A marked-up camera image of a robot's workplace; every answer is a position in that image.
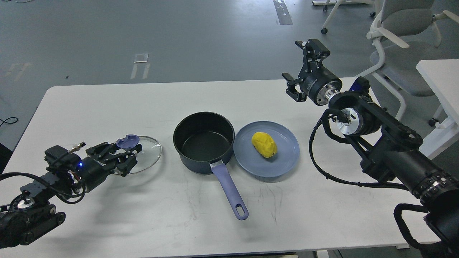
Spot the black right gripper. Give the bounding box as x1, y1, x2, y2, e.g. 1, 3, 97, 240
281, 39, 342, 106

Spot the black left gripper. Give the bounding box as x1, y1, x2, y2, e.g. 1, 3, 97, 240
76, 142, 137, 192

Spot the glass pot lid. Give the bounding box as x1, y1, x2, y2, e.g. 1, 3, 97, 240
116, 134, 162, 175

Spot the yellow potato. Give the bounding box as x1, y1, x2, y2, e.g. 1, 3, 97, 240
251, 132, 278, 158

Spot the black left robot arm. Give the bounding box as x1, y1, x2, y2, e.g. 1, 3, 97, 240
0, 142, 142, 248

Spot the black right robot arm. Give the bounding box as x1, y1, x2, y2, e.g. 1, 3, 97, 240
282, 39, 459, 258

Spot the white chair base with casters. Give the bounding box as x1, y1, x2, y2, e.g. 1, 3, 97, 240
312, 0, 377, 35

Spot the dark blue saucepan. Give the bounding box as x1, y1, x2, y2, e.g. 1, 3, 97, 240
173, 112, 249, 220

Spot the blue plate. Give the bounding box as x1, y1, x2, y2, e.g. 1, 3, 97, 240
234, 121, 300, 178

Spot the white grey office chair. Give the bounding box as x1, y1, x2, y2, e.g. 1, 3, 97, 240
359, 0, 458, 120

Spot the white side table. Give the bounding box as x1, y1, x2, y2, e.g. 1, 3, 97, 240
416, 59, 459, 159

